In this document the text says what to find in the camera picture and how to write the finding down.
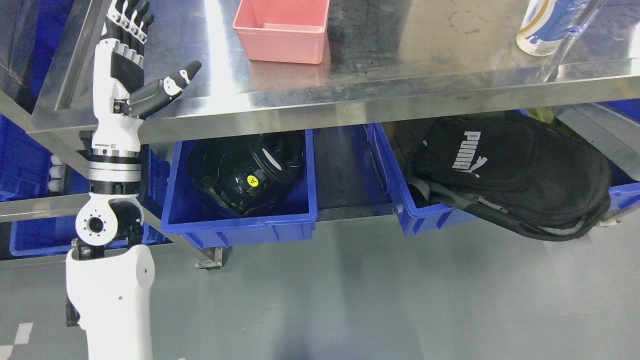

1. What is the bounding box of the stainless steel table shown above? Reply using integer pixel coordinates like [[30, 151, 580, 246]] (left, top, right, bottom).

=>
[[26, 0, 640, 151]]

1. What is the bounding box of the white blue bottle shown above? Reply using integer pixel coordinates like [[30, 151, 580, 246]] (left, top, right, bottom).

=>
[[516, 0, 589, 57]]

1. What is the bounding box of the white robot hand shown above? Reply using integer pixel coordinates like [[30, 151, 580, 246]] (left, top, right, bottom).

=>
[[92, 0, 202, 153]]

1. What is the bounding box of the pink plastic storage box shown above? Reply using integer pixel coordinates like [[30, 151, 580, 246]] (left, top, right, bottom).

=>
[[232, 0, 330, 65]]

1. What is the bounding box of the black Puma backpack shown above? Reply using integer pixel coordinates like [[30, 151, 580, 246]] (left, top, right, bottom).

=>
[[406, 111, 611, 242]]

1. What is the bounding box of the black helmet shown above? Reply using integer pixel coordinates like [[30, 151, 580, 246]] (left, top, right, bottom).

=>
[[187, 130, 306, 218]]

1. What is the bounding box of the blue bin with backpack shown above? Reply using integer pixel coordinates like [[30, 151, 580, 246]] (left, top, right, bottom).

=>
[[365, 111, 640, 237]]

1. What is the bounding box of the blue bin far left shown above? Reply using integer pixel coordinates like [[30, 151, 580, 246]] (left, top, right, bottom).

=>
[[0, 114, 171, 258]]

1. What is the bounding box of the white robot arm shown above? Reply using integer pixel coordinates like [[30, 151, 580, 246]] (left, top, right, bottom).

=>
[[65, 0, 202, 360]]

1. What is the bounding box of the blue bin with helmet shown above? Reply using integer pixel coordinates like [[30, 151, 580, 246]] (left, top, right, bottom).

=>
[[161, 129, 318, 249]]

